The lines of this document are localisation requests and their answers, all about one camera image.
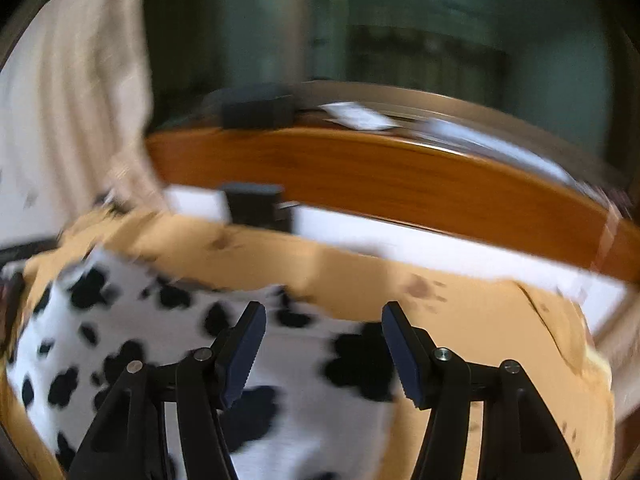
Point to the yellow bedsheet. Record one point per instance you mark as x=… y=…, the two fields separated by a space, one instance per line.
x=490 y=320

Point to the wooden headboard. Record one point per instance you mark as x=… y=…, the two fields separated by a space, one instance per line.
x=400 y=175

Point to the beige curtain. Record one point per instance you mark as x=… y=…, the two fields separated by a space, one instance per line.
x=70 y=110

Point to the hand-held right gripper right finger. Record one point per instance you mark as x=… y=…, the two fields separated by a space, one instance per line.
x=406 y=355

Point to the black box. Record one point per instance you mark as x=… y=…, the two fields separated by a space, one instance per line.
x=257 y=107
x=255 y=206

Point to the cow print fleece garment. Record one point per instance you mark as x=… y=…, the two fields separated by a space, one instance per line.
x=150 y=330

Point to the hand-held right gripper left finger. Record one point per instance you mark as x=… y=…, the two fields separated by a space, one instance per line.
x=244 y=355

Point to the dark glass window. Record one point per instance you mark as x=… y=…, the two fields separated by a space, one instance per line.
x=400 y=25

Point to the white paper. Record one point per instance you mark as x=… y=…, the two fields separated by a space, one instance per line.
x=485 y=147
x=357 y=116

